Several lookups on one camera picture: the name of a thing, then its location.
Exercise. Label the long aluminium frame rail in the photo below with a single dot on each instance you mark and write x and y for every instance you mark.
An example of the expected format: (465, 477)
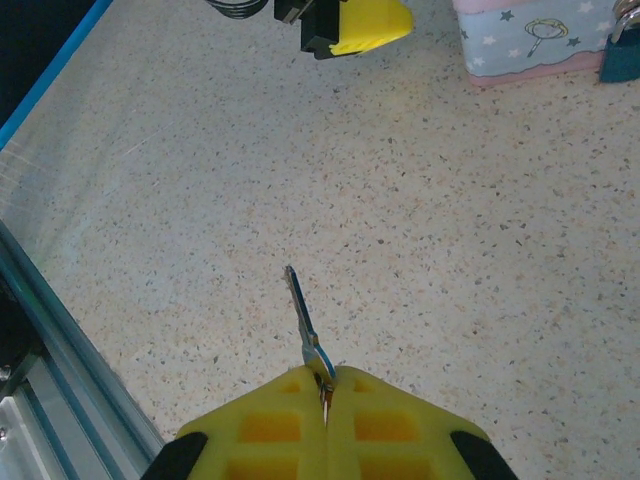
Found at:
(65, 360)

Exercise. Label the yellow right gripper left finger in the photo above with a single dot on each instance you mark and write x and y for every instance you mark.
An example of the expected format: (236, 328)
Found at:
(260, 440)

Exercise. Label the blue padlock with silver shackle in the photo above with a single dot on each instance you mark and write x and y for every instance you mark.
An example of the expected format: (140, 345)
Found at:
(622, 57)

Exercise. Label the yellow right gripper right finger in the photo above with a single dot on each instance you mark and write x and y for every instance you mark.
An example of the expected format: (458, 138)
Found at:
(400, 440)

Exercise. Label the clear plastic bag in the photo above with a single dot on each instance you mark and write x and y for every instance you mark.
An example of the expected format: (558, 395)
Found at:
(530, 40)

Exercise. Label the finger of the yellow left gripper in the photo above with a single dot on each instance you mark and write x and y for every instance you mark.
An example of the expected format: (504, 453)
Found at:
(312, 25)
(370, 22)

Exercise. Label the blue table edge trim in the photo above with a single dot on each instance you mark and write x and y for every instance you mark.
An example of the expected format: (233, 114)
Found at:
(50, 82)

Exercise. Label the small silver key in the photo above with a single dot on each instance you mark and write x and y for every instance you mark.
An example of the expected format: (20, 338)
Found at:
(306, 325)

